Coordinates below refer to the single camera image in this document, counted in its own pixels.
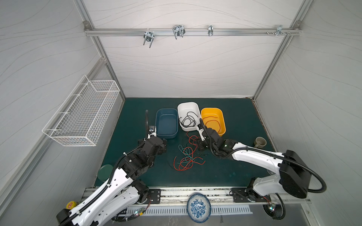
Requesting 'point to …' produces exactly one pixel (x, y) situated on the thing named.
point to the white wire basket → (80, 119)
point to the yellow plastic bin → (213, 117)
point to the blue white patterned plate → (199, 207)
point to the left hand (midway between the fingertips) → (157, 137)
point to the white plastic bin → (189, 114)
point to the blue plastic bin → (167, 123)
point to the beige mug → (259, 142)
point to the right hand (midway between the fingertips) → (198, 136)
